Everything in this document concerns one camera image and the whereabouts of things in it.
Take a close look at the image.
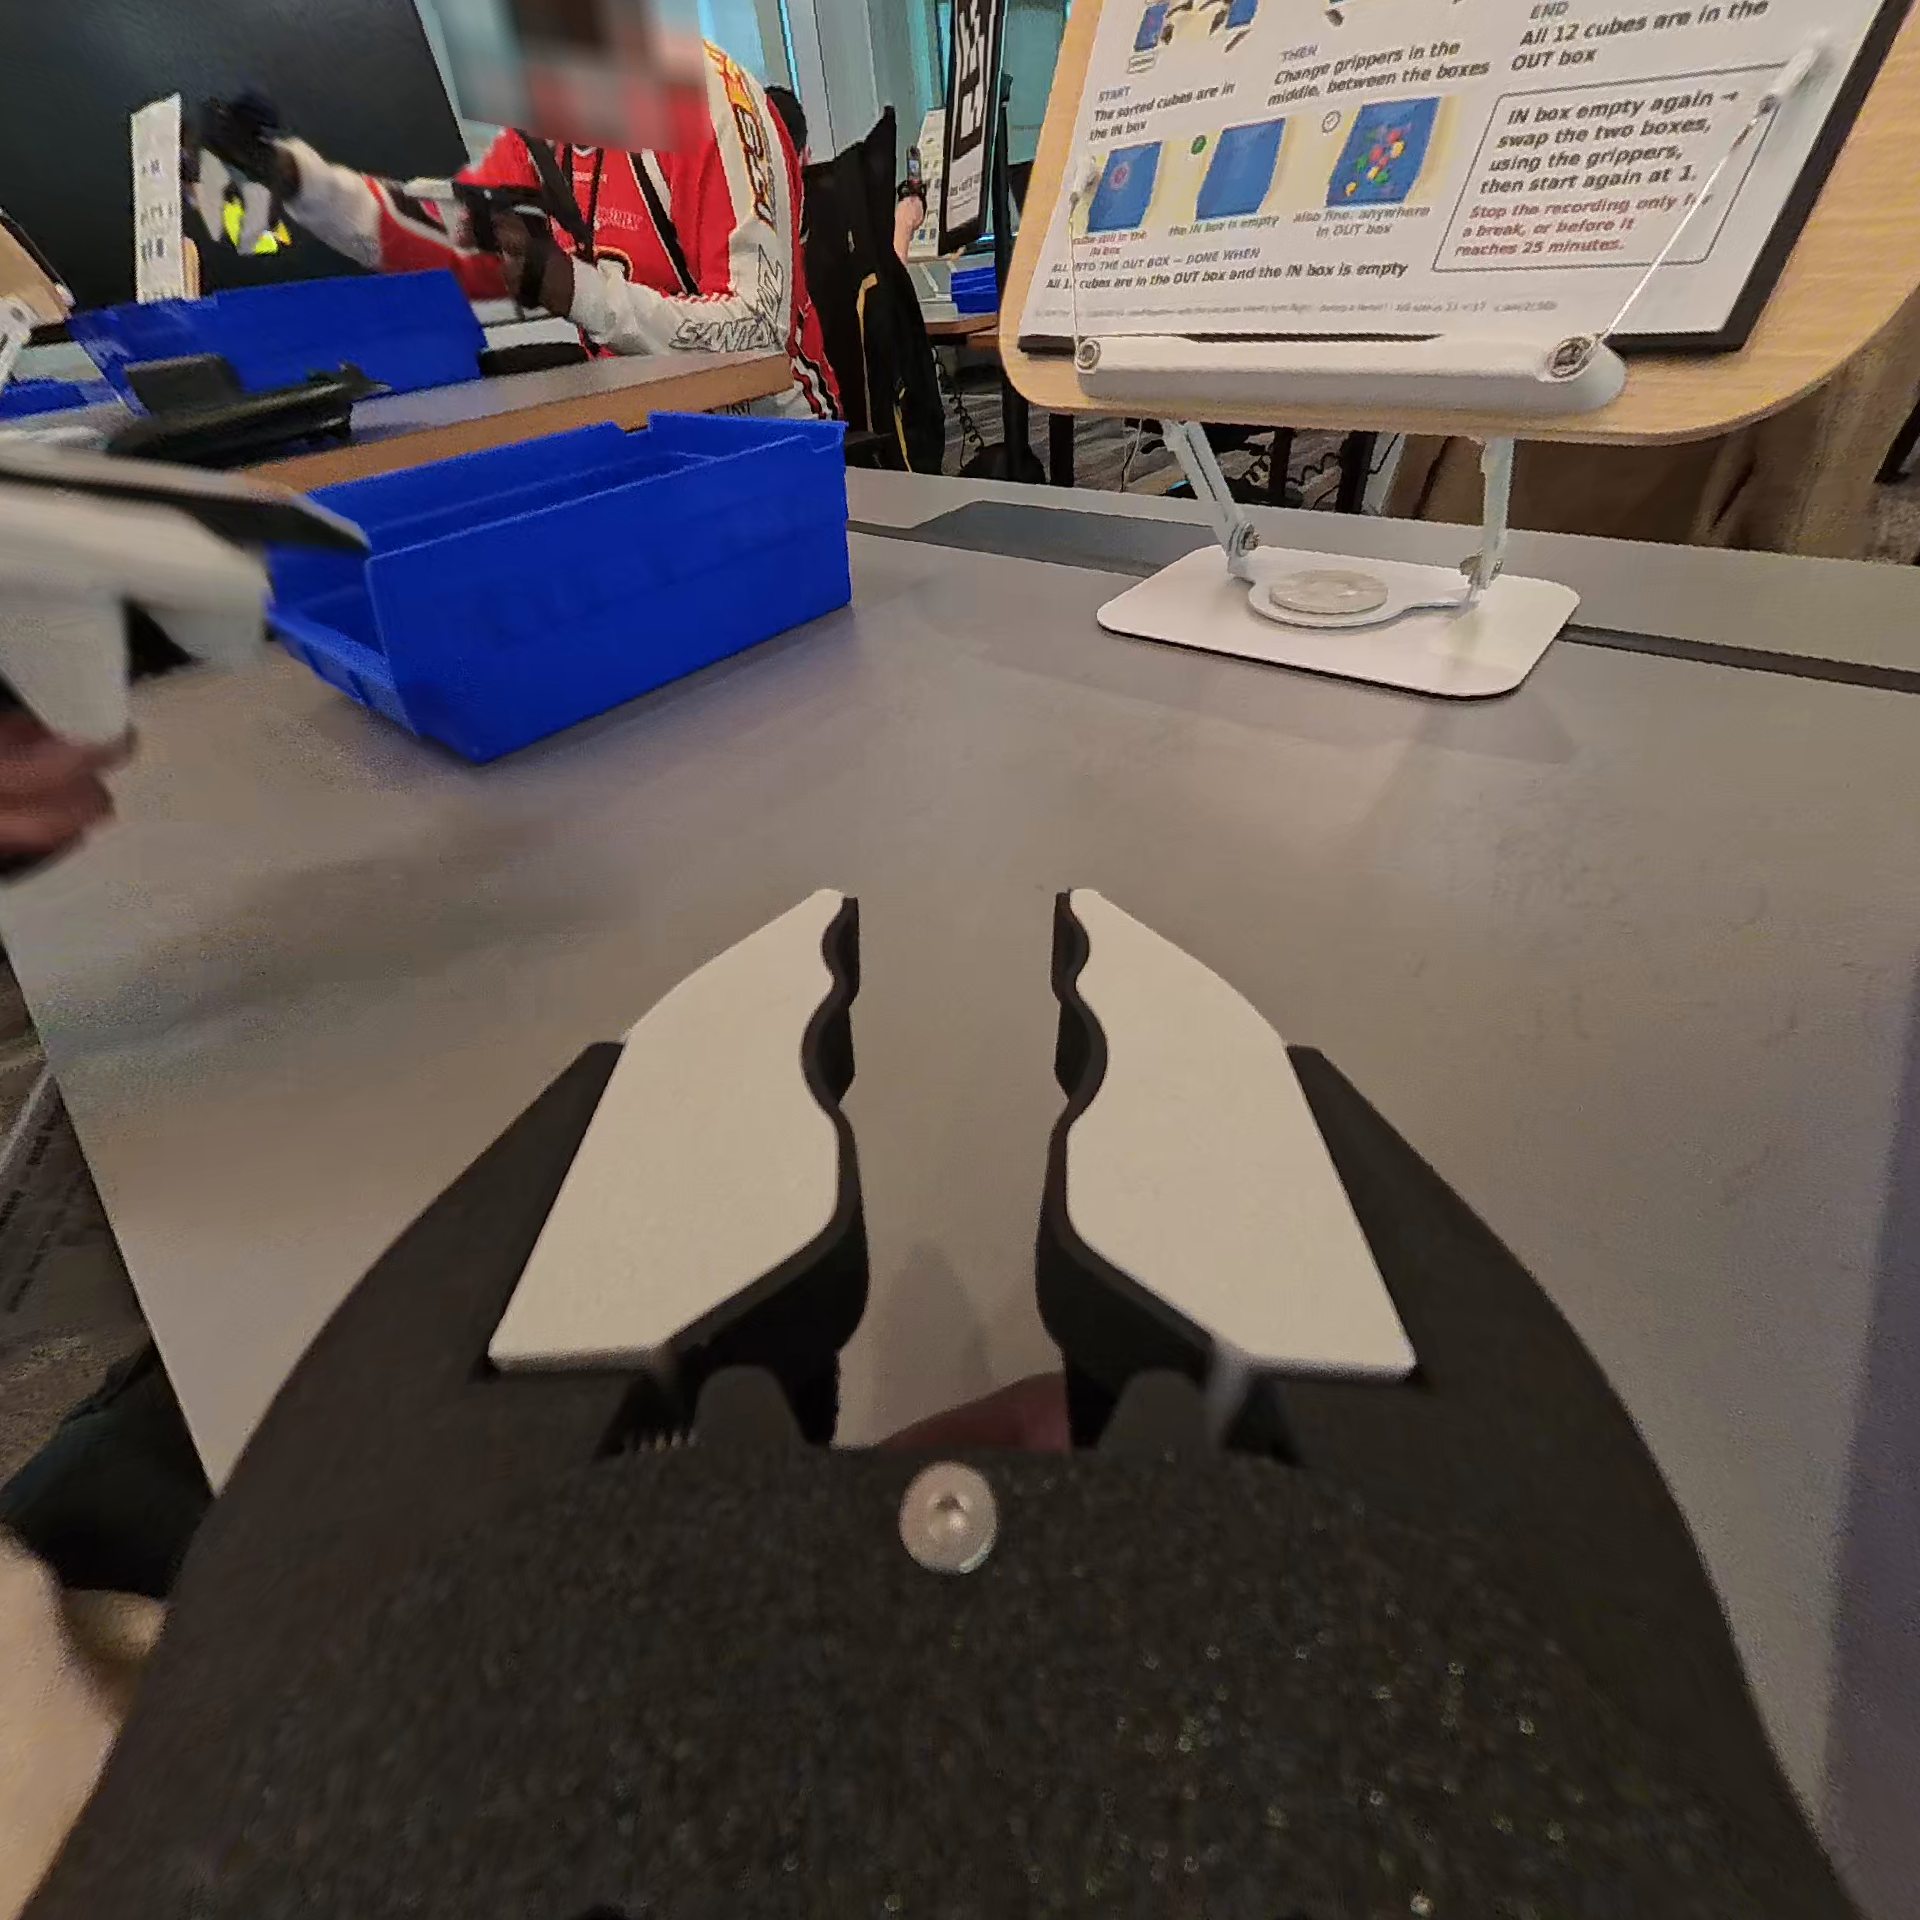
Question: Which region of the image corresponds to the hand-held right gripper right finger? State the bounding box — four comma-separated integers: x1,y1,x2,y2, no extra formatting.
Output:
1035,887,1419,1448

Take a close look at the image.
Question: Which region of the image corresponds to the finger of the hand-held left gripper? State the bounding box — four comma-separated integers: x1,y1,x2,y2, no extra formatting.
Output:
0,449,369,747

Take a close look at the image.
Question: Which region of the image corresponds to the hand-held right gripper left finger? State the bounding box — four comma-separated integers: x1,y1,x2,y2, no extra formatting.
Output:
487,887,873,1448

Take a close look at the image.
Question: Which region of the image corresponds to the blue plastic bin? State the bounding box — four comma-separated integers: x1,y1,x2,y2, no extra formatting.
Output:
66,271,486,407
268,412,852,763

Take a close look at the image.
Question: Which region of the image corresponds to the person's left hand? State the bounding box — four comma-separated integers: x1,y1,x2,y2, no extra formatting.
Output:
0,719,140,887

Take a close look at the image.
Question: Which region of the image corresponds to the white printed card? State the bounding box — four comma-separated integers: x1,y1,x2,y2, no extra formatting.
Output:
131,95,192,304

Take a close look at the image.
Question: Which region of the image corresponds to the brown wooden desk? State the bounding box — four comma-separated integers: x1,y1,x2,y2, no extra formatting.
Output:
0,353,794,492

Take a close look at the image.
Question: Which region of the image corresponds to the black jacket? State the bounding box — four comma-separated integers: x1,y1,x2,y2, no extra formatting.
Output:
802,103,952,476

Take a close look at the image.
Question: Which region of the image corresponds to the instruction sheet on stand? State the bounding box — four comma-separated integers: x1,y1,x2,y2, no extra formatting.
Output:
996,0,1920,702

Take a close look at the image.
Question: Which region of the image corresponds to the black and white marker sign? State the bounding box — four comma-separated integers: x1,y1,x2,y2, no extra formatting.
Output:
936,0,1010,256

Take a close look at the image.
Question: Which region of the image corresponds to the printed instruction sheet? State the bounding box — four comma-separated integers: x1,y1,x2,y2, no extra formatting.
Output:
1019,0,1896,356

